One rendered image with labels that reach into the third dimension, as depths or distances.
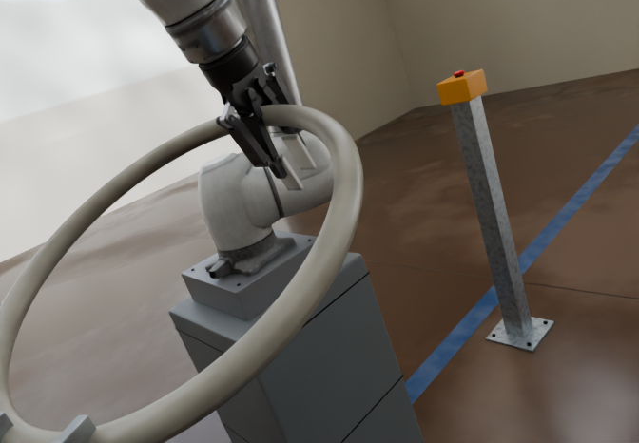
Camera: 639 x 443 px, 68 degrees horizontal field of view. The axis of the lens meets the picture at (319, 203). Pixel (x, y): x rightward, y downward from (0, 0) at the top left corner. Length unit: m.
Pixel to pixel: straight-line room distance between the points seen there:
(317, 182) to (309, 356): 0.41
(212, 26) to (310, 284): 0.34
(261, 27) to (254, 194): 0.38
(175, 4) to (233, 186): 0.61
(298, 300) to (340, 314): 0.84
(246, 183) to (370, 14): 6.73
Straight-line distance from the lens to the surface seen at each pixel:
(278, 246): 1.22
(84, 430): 0.44
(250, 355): 0.38
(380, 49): 7.75
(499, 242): 1.91
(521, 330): 2.12
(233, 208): 1.14
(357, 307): 1.25
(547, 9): 6.92
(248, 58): 0.63
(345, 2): 7.42
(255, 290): 1.12
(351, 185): 0.45
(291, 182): 0.72
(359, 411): 1.35
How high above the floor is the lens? 1.30
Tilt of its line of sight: 16 degrees down
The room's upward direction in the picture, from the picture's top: 19 degrees counter-clockwise
